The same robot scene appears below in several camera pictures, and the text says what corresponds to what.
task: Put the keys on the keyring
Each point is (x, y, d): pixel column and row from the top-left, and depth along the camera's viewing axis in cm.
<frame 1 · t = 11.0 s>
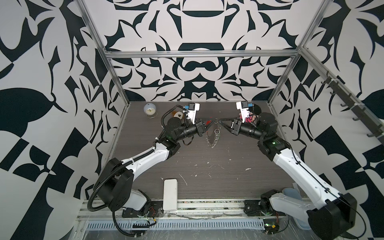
left hand: (217, 116, 66), fingers closed
right hand: (221, 121, 66), fingers open
pink plush doll black hat: (254, 111, 111), point 6 cm above the table
white rectangular box: (170, 195, 76), point 5 cm above the table

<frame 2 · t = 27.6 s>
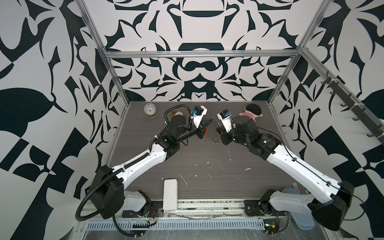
left hand: (213, 115, 69), fingers closed
right hand: (218, 127, 73), fingers closed
the named things where they were.

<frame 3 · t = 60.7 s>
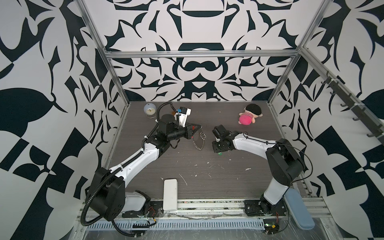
left hand: (202, 123, 75), fingers closed
right hand: (217, 146, 93), fingers closed
the named things where they were.

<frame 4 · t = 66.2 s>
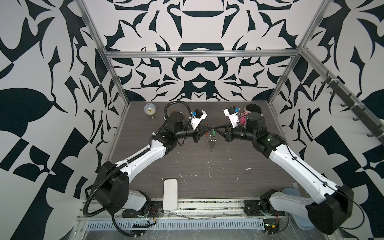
left hand: (213, 124, 71), fingers closed
right hand: (216, 128, 71), fingers closed
the named things where they were.

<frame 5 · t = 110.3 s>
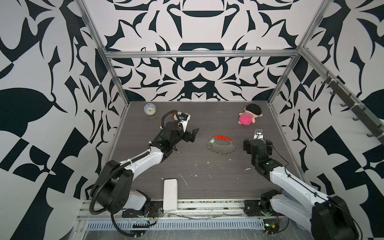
left hand: (191, 122, 83), fingers open
right hand: (258, 139, 84), fingers open
the named things where they were.

